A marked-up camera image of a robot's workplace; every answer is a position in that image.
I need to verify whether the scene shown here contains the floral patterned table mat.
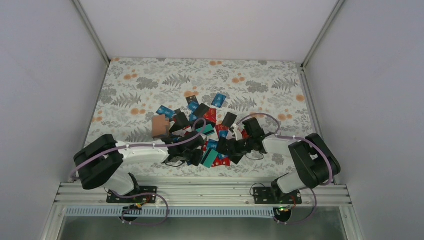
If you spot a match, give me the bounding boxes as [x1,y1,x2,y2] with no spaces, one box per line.
[75,57,326,178]

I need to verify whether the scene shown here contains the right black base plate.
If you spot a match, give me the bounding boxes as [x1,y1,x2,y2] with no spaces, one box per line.
[252,186,303,205]

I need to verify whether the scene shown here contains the blue card top right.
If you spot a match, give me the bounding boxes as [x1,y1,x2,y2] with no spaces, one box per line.
[211,93,227,108]

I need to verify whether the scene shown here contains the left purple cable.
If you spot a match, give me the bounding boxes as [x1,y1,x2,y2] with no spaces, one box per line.
[69,117,207,227]

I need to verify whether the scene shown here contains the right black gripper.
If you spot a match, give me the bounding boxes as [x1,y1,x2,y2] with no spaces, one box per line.
[218,136,254,157]

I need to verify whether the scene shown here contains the red card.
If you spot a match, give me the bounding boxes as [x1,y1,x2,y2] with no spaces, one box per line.
[203,108,217,123]
[211,157,231,168]

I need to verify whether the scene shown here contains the aluminium rail frame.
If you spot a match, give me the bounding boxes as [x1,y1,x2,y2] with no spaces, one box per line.
[54,176,352,207]

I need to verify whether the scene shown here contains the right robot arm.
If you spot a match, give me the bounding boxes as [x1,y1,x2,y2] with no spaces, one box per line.
[219,118,341,204]

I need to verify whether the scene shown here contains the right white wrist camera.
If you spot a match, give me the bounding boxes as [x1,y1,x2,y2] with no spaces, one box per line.
[229,123,244,141]

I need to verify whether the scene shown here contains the blue card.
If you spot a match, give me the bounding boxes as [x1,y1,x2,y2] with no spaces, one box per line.
[156,105,176,119]
[211,93,227,108]

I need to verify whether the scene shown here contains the black card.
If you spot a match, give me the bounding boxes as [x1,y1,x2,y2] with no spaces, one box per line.
[221,112,238,128]
[169,112,191,133]

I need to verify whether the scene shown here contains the black card upper right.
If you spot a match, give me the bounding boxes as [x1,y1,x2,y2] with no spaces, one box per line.
[221,112,238,128]

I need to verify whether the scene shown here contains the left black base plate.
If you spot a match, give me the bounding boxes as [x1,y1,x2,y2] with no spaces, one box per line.
[106,185,158,204]

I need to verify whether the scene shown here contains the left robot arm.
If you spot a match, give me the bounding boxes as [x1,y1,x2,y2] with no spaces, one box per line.
[71,132,207,203]

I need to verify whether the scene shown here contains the blue card far left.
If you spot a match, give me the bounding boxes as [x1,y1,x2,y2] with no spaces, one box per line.
[156,105,176,119]

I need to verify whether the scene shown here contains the tan leather card holder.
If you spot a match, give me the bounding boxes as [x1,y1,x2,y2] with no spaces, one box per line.
[151,114,171,138]

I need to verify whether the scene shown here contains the red card bottom centre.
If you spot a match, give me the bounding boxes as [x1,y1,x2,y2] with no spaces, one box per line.
[211,157,231,168]

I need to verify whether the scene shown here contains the black card left centre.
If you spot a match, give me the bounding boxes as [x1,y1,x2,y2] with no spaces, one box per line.
[169,112,191,133]

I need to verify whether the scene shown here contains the red card top centre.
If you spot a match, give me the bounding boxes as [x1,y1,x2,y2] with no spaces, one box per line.
[203,108,217,123]

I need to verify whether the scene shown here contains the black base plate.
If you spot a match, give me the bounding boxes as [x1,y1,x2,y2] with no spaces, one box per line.
[106,185,158,204]
[252,186,303,205]

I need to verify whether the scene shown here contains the teal striped card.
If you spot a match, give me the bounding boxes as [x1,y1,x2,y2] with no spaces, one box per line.
[201,148,219,169]
[196,124,215,136]

